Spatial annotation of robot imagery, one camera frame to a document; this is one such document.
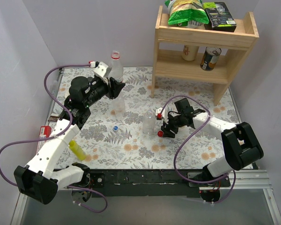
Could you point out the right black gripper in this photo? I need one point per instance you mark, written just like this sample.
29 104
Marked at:
169 124

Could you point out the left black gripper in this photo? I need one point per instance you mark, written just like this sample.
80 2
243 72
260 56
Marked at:
111 87

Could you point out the red bottle cap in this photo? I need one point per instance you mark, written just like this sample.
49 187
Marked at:
160 133

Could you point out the red-label clear bottle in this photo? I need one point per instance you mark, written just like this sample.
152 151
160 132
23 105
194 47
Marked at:
116 66

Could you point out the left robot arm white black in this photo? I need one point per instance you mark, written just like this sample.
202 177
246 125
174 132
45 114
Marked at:
38 179

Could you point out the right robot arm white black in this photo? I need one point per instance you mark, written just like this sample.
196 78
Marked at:
240 144

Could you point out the clear bottle back left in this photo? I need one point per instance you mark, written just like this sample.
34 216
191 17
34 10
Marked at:
119 107

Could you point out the clear bottle centre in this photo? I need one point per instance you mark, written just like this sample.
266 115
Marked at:
148 124

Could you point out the yellow squeeze bottle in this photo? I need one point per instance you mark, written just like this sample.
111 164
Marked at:
77 150

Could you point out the floral table mat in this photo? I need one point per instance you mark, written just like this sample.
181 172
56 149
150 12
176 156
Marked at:
130 148

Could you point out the wooden shelf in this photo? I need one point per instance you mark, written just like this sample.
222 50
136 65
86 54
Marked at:
170 64

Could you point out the brown snack bar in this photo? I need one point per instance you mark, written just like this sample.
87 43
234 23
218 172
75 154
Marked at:
53 118

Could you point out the beige paper cup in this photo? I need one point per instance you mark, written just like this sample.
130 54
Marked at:
190 52

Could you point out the red flat box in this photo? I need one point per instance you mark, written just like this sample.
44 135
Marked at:
44 133

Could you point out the tin can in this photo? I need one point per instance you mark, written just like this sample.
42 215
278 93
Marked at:
210 58

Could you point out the green snack bag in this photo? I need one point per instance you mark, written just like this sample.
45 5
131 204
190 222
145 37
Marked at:
186 12

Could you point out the black green box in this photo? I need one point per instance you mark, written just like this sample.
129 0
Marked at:
220 18

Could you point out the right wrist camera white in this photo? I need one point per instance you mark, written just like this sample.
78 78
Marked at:
159 114

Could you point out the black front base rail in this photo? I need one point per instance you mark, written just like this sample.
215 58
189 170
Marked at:
139 182

